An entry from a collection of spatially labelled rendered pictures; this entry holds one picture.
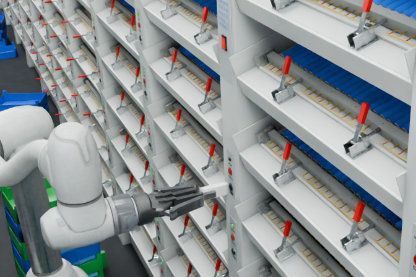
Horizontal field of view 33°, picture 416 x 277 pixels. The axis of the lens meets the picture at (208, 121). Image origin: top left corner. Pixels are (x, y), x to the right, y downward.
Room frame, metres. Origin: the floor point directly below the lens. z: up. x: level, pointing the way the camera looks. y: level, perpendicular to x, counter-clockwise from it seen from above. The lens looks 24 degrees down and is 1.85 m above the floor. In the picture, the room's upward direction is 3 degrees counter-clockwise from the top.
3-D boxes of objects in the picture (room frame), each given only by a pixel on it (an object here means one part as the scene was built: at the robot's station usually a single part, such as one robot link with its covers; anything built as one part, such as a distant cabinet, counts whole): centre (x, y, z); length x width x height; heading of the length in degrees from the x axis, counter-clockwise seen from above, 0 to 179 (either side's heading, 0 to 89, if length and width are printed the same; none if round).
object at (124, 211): (1.40, 0.21, 1.00); 0.09 x 0.06 x 0.09; 21
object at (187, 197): (1.44, 0.07, 1.00); 0.11 x 0.01 x 0.04; 109
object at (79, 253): (2.38, 0.64, 0.28); 0.30 x 0.20 x 0.08; 119
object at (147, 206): (1.43, 0.14, 1.00); 0.09 x 0.08 x 0.07; 111
